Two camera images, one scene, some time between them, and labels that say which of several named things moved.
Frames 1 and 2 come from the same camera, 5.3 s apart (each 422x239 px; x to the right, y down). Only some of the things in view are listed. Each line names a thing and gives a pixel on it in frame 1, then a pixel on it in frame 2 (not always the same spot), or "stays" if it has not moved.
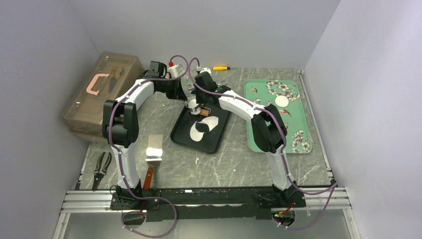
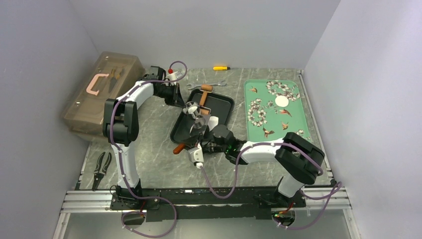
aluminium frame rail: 88,201 stays
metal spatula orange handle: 154,156 to 178,148
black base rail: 163,205 stays
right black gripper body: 201,95 to 211,146
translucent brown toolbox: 113,76 stays
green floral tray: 287,96 stays
